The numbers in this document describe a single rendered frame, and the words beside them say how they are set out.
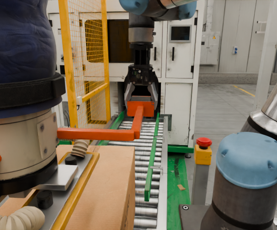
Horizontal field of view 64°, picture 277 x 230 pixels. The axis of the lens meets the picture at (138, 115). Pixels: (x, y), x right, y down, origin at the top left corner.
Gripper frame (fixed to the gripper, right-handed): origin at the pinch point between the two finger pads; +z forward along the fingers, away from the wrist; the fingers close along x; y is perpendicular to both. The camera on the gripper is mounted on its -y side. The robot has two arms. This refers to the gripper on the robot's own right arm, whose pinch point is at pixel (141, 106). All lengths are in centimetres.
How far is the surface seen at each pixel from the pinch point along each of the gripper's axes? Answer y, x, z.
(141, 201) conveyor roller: -40, -1, 71
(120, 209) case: 14.5, -5.4, 30.1
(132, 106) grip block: 4.3, -2.4, -1.1
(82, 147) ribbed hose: 18.2, -15.1, 7.1
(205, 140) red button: -21.1, 28.1, 21.0
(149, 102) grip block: 4.3, 2.9, -2.3
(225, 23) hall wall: -849, 272, -100
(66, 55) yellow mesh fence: -93, -60, -12
